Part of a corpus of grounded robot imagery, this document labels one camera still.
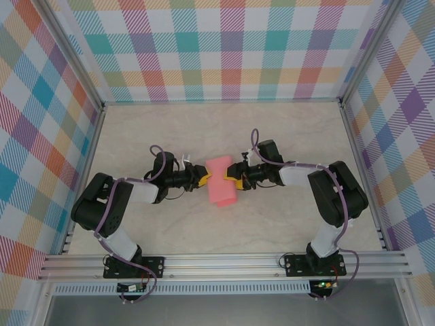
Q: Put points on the pink paper sheet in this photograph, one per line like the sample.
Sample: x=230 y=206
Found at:
x=221 y=183

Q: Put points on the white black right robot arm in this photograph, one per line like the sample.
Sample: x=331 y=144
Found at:
x=326 y=234

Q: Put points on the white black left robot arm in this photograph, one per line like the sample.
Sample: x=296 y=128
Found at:
x=119 y=234

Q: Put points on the black circuit board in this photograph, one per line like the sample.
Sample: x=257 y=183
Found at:
x=130 y=288

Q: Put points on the grey metal shelf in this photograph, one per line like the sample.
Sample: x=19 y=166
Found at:
x=221 y=310

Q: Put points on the circuit board with green light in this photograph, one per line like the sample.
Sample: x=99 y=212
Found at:
x=324 y=284

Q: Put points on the aluminium table edge rail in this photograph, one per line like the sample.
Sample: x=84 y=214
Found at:
x=85 y=176
x=363 y=176
x=221 y=101

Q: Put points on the aluminium mounting rail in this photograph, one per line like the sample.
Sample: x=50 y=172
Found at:
x=221 y=265

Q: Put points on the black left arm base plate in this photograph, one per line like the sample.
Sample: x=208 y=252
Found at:
x=153 y=266

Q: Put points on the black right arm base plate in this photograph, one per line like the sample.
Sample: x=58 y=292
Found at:
x=295 y=265

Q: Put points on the aluminium frame post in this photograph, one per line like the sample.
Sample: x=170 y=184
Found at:
x=368 y=51
x=73 y=54

